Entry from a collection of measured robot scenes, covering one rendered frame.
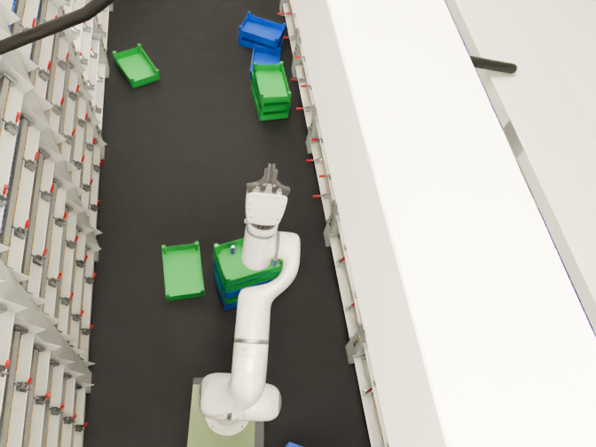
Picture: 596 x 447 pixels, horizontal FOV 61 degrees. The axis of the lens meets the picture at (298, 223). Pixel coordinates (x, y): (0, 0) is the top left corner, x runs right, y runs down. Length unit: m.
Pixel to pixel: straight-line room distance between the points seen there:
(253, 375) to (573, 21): 1.32
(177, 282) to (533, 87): 2.05
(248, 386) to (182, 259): 1.67
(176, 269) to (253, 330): 1.61
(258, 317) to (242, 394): 0.19
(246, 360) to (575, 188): 0.86
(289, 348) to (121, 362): 0.84
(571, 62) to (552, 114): 0.23
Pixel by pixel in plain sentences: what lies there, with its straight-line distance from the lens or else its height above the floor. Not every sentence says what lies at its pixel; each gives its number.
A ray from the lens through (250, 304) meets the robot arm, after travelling 1.31.
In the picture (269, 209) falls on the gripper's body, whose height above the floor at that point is 1.53.
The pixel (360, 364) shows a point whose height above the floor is 0.12.
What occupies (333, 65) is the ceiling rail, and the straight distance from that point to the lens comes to 0.24.
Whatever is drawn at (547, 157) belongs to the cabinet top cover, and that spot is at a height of 1.78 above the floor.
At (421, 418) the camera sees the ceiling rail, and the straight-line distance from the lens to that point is 0.17.
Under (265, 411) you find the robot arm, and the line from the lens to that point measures 1.47.
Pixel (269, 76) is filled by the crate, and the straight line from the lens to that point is 3.58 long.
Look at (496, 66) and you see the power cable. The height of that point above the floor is 1.80.
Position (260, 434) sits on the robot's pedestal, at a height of 0.28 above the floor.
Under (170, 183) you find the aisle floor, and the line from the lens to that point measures 3.18.
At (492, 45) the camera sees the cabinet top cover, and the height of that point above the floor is 1.78.
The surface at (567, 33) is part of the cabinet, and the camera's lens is 1.67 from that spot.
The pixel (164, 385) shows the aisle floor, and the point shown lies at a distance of 2.67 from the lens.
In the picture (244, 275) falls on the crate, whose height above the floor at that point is 0.32.
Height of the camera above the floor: 2.59
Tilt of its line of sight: 58 degrees down
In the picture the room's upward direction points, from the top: 15 degrees clockwise
